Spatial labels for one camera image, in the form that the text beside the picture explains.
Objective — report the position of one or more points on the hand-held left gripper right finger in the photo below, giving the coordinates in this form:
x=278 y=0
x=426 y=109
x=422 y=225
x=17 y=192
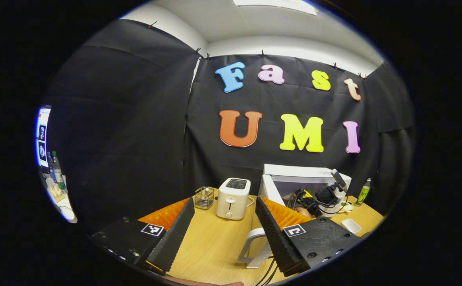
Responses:
x=276 y=238

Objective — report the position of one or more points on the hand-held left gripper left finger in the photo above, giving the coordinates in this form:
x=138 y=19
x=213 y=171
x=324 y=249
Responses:
x=175 y=238

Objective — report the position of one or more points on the white microwave oven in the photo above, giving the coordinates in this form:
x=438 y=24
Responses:
x=294 y=172

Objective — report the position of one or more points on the white divided grain dish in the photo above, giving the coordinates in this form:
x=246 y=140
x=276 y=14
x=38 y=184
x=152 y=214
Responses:
x=348 y=207

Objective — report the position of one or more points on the green label drink bottle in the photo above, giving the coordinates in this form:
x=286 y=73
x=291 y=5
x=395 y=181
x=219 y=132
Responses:
x=362 y=194

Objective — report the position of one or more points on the white rectangular dish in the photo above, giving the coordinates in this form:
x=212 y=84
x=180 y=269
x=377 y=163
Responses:
x=351 y=225

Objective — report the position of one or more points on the white toaster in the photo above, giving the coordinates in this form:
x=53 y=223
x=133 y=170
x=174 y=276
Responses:
x=232 y=202

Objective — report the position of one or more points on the white side table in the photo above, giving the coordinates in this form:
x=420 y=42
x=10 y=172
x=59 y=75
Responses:
x=66 y=210

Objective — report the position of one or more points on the black backdrop cloth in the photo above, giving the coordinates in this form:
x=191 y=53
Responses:
x=127 y=119

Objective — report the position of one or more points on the clear plastic bottle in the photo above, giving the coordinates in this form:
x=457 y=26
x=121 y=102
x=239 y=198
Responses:
x=58 y=174

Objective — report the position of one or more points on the large ceiling light panel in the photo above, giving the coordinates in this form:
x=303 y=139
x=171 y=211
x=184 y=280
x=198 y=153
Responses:
x=274 y=4

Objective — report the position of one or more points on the wall poster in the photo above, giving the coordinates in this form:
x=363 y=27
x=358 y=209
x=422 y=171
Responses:
x=42 y=135

